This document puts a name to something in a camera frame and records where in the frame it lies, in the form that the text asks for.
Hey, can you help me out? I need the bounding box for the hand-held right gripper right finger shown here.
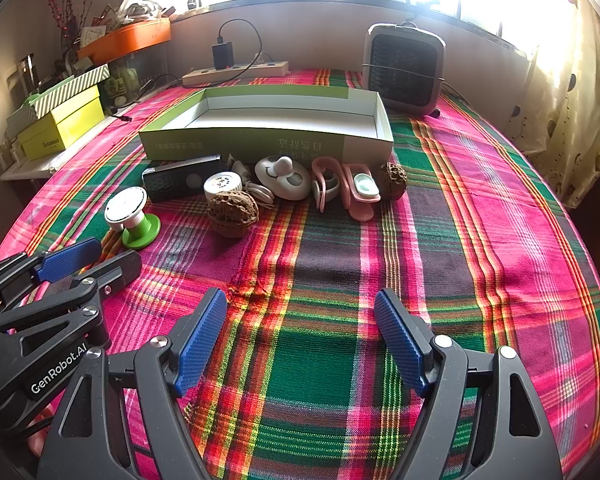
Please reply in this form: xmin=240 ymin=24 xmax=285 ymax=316
xmin=374 ymin=287 xmax=563 ymax=480

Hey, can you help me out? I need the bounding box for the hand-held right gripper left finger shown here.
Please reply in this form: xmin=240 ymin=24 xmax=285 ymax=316
xmin=36 ymin=287 xmax=229 ymax=480

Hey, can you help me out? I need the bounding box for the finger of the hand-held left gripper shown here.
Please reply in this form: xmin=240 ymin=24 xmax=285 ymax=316
xmin=0 ymin=238 xmax=103 ymax=312
xmin=0 ymin=251 xmax=143 ymax=334

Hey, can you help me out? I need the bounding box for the white green spool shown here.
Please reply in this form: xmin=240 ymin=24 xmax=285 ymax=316
xmin=104 ymin=187 xmax=162 ymax=251

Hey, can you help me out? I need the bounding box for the black rectangular device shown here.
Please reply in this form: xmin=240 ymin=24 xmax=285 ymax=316
xmin=141 ymin=155 xmax=223 ymax=204

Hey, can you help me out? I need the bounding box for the brown walnut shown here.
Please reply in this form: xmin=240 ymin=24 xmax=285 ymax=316
xmin=379 ymin=161 xmax=408 ymax=202
xmin=207 ymin=191 xmax=259 ymax=238

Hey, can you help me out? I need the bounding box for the white round perforated device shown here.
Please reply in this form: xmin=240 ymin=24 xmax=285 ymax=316
xmin=203 ymin=172 xmax=242 ymax=206

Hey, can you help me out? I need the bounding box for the pink clip with white pad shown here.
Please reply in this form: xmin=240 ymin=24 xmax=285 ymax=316
xmin=341 ymin=162 xmax=382 ymax=222

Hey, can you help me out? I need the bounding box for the white round device with knob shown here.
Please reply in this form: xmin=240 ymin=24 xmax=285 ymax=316
xmin=254 ymin=155 xmax=312 ymax=202

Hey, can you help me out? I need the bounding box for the green cardboard box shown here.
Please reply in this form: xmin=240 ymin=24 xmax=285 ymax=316
xmin=139 ymin=86 xmax=395 ymax=167

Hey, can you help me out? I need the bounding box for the pink clip device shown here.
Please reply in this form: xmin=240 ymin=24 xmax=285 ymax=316
xmin=311 ymin=156 xmax=348 ymax=212

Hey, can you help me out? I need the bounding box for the plaid pink green blanket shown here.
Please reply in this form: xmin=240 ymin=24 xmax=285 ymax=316
xmin=0 ymin=67 xmax=600 ymax=480

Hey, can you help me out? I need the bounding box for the yellow-green box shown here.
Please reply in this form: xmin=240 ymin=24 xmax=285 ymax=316
xmin=17 ymin=85 xmax=106 ymax=162

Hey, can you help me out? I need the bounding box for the green white striped box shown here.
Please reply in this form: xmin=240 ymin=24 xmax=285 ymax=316
xmin=5 ymin=64 xmax=111 ymax=136

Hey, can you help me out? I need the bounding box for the green ornament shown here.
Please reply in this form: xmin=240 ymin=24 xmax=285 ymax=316
xmin=102 ymin=62 xmax=141 ymax=106

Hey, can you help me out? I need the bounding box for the metal cup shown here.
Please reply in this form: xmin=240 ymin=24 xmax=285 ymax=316
xmin=15 ymin=55 xmax=38 ymax=96

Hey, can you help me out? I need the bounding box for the orange tray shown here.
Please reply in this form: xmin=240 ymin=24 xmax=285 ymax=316
xmin=77 ymin=17 xmax=172 ymax=63

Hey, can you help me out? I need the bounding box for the beige power strip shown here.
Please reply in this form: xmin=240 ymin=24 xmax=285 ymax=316
xmin=181 ymin=60 xmax=290 ymax=87

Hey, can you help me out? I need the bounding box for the red twig decoration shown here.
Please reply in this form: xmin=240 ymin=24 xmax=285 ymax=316
xmin=37 ymin=0 xmax=81 ymax=51

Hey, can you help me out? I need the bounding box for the black charger adapter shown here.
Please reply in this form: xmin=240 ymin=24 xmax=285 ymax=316
xmin=211 ymin=42 xmax=235 ymax=70

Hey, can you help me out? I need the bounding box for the grey portable heater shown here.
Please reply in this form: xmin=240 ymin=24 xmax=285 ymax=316
xmin=362 ymin=22 xmax=447 ymax=117

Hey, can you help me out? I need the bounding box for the cream dotted curtain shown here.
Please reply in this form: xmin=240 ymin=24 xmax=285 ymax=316
xmin=520 ymin=0 xmax=600 ymax=211

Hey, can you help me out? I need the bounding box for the black charging cable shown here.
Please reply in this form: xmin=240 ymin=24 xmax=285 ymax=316
xmin=107 ymin=19 xmax=268 ymax=123

